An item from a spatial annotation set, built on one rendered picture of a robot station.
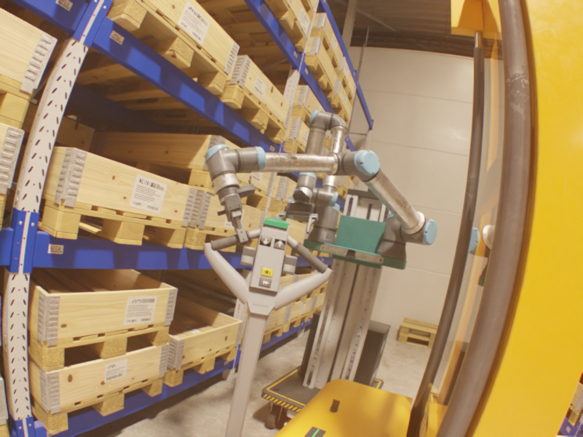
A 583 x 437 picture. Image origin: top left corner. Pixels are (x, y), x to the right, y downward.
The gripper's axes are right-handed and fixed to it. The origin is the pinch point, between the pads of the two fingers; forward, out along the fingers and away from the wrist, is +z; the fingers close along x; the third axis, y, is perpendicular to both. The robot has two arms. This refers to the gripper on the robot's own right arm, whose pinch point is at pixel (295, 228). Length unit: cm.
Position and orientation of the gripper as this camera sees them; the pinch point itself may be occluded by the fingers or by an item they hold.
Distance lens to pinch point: 162.0
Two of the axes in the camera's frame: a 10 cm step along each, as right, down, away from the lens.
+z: -2.1, 8.6, -4.6
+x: -9.6, -0.8, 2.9
